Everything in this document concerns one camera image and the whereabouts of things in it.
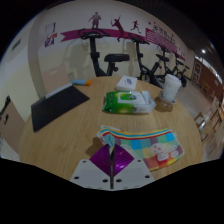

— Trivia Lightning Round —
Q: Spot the brown cardboard cup holder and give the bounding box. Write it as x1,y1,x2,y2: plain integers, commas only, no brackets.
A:
154,91,177,113

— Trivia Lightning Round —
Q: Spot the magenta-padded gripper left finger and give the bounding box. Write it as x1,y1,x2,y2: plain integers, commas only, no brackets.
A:
69,144,112,191

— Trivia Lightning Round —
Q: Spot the dark wall sign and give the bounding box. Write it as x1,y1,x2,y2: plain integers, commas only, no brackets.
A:
11,38,23,52

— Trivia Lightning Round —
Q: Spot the beige chair back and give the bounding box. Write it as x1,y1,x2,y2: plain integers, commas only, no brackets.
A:
42,66,71,94

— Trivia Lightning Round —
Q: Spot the wall notice poster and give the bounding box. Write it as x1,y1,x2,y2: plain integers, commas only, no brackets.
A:
44,22,58,48

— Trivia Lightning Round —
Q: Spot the light wooden chair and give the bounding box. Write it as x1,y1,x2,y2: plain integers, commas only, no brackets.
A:
0,99,26,158

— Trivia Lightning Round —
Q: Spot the white lidded paper cup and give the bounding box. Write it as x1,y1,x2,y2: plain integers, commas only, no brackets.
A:
161,73,183,103

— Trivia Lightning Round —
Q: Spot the blue and orange tube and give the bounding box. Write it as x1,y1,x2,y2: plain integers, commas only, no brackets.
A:
71,78,93,87

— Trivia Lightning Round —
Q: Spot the brown display shelf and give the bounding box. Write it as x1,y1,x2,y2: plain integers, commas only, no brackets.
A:
192,59,204,84

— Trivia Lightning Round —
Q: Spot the small white box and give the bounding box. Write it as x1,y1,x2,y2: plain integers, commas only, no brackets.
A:
115,75,139,92

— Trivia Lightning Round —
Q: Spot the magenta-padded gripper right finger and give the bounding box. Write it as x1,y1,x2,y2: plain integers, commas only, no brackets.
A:
111,144,155,191

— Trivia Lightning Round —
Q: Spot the group of wooden chairs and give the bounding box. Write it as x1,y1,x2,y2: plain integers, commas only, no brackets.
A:
193,96,224,151

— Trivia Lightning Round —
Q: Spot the green wet wipes pack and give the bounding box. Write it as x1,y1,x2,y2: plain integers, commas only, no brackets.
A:
102,90,157,115

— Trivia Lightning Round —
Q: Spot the black exercise bike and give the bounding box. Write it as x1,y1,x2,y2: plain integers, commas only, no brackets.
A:
173,53,191,88
155,44,183,81
128,32,164,88
78,28,130,78

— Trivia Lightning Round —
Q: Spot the colourful checked towel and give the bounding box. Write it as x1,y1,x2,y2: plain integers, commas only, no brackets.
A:
96,124,185,173

